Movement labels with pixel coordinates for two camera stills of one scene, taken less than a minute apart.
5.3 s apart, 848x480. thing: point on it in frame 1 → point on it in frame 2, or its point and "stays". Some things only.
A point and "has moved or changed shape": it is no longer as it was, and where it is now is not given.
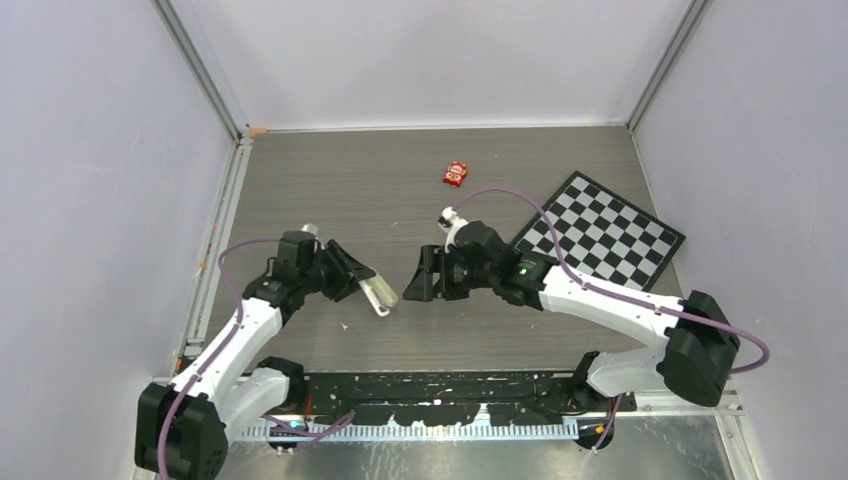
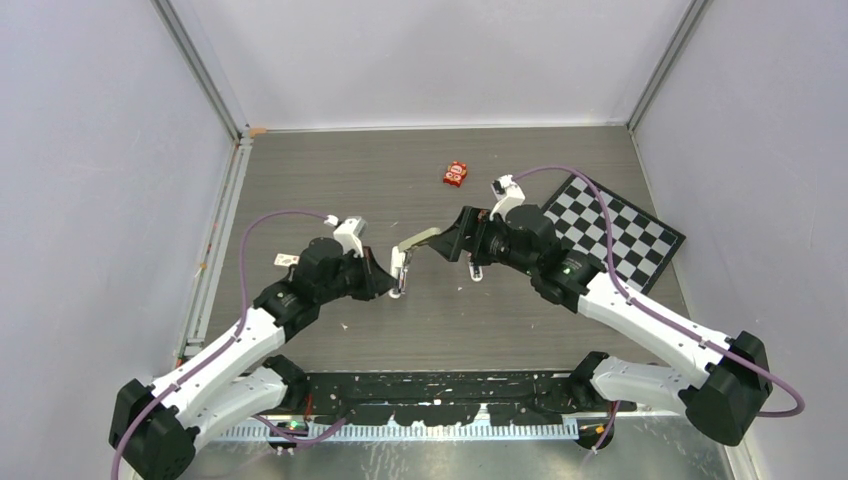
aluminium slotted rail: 417,432 stays
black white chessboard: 601,235 stays
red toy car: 455,173 stays
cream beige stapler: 379,294 has moved or changed shape
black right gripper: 435,259 → 477,225
